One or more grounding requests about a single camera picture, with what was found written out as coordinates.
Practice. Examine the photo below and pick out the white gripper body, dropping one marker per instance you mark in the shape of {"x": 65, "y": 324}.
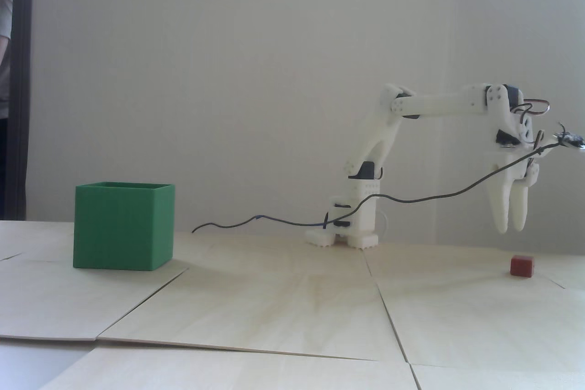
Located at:
{"x": 504, "y": 169}

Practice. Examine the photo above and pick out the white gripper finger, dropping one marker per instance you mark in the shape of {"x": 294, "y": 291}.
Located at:
{"x": 500, "y": 207}
{"x": 518, "y": 207}

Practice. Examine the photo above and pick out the small red block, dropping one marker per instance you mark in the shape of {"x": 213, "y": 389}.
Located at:
{"x": 521, "y": 266}

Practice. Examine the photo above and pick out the white printed robot arm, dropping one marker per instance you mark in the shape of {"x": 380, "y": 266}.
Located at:
{"x": 438, "y": 104}

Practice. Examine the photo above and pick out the green plastic open box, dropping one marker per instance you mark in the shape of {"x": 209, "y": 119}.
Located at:
{"x": 119, "y": 230}

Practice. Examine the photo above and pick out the white backdrop board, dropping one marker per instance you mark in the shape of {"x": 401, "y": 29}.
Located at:
{"x": 183, "y": 65}

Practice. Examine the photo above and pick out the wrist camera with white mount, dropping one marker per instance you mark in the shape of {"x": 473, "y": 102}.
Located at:
{"x": 569, "y": 137}

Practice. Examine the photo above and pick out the dark window frame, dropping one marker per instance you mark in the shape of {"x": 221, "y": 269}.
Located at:
{"x": 20, "y": 88}

